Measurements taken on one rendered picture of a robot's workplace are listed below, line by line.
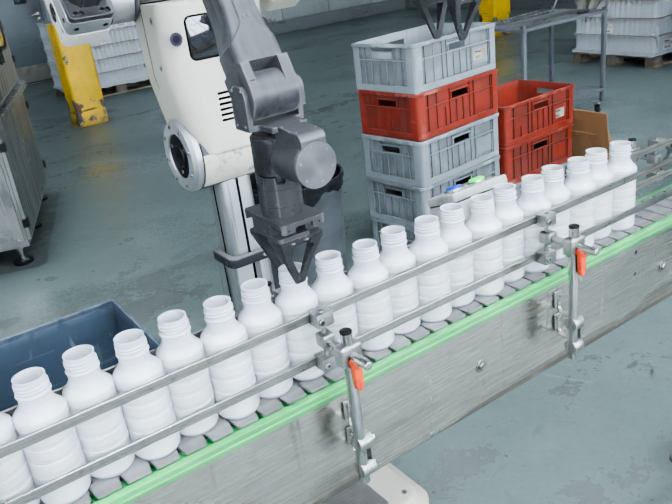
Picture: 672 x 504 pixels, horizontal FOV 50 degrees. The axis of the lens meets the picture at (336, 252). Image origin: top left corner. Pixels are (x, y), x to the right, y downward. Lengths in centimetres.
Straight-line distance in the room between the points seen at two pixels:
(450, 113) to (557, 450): 173
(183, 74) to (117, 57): 898
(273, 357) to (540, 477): 152
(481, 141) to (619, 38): 472
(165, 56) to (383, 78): 209
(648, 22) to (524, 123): 415
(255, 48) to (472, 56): 278
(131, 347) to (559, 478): 172
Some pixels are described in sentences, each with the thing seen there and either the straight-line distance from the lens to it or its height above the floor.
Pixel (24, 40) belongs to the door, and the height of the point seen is 68.
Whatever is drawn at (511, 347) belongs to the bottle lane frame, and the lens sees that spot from 126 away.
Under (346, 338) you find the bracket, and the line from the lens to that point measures 93.
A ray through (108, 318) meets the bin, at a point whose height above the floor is 91.
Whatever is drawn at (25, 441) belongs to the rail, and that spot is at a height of 111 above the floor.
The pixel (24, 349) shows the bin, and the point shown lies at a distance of 154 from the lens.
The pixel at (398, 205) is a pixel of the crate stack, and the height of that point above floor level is 32.
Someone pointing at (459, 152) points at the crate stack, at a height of 54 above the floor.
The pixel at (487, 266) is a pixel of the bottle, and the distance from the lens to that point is 120.
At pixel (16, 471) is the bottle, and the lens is 92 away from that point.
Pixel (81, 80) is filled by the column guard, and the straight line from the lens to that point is 858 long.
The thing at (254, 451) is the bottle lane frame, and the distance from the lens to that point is 100.
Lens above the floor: 157
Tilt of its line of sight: 23 degrees down
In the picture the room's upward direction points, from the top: 7 degrees counter-clockwise
